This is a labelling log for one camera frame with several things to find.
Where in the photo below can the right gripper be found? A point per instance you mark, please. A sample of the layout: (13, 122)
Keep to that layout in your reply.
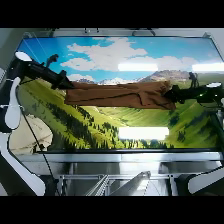
(173, 94)

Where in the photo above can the brown shirt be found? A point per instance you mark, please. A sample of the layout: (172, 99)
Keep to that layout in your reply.
(126, 95)

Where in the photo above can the cream garment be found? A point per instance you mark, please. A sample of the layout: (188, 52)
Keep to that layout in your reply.
(31, 135)

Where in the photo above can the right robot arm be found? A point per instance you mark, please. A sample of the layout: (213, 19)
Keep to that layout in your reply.
(208, 95)

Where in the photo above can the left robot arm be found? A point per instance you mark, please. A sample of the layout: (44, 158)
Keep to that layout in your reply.
(15, 110)

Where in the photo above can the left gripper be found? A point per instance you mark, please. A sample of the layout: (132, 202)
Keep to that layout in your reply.
(65, 81)

